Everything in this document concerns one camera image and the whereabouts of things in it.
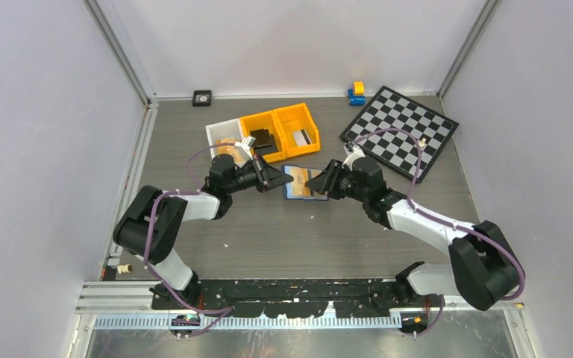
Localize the black white chessboard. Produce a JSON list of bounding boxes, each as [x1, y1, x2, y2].
[[339, 86, 459, 183]]

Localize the white plastic bin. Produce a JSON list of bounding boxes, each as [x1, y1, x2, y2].
[[205, 118, 244, 166]]

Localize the card in orange bin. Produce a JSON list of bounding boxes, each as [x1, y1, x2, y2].
[[292, 129, 313, 147]]

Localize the orange plastic bin left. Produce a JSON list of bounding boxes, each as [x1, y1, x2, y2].
[[240, 110, 287, 163]]

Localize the blue leather card holder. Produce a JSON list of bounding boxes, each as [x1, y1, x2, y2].
[[281, 165, 329, 201]]

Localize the orange plastic bin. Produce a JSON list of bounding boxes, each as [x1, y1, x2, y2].
[[240, 110, 287, 163], [274, 103, 322, 158]]

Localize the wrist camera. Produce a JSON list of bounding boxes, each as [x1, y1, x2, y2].
[[234, 136, 255, 162], [343, 142, 366, 170]]

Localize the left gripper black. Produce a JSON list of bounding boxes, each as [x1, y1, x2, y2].
[[225, 154, 292, 195]]

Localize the small beige spool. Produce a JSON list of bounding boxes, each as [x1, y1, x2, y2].
[[116, 264, 133, 274]]

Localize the small black square device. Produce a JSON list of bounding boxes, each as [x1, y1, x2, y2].
[[192, 89, 213, 107]]

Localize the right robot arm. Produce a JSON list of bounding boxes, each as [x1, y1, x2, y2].
[[306, 157, 525, 311]]

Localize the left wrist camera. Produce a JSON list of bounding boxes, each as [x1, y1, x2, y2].
[[234, 136, 255, 162]]

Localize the gold card pocket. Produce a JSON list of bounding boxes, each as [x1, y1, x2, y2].
[[283, 166, 310, 199]]

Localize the orange plastic bin right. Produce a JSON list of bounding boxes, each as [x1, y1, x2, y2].
[[274, 103, 322, 158]]

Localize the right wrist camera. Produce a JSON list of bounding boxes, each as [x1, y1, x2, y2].
[[343, 142, 366, 170]]

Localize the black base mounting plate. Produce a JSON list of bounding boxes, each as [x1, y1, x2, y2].
[[148, 277, 447, 320]]

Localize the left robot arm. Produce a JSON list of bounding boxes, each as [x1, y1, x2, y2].
[[113, 154, 294, 309]]

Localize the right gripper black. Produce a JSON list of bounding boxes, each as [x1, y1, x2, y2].
[[306, 158, 369, 203]]

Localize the black object in bin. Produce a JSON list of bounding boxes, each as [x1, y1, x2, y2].
[[250, 128, 278, 156]]

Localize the tan items in white bin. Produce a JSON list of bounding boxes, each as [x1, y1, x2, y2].
[[215, 137, 244, 163]]

